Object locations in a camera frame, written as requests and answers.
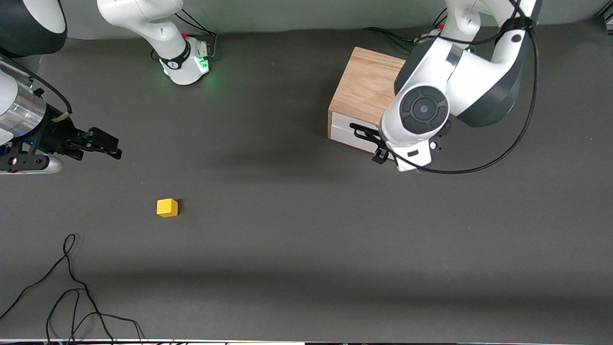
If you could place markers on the yellow cube block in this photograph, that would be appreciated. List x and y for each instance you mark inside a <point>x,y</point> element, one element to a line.
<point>166,208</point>

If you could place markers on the wooden drawer with white front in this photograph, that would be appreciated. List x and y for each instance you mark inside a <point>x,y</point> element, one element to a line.
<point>342,127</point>

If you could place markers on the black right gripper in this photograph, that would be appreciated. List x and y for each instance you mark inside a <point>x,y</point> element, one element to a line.
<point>56,135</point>

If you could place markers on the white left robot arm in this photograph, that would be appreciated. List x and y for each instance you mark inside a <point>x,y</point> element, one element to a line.
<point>469,81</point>

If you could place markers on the light wooden drawer cabinet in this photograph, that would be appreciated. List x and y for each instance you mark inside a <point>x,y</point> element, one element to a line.
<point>364,81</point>

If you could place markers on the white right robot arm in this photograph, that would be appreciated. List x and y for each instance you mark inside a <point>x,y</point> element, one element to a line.
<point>143,19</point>

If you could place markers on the dark grey table mat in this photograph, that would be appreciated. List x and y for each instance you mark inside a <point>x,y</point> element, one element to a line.
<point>287,263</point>

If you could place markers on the black metal frame rail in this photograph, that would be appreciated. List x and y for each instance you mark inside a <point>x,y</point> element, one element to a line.
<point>608,19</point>

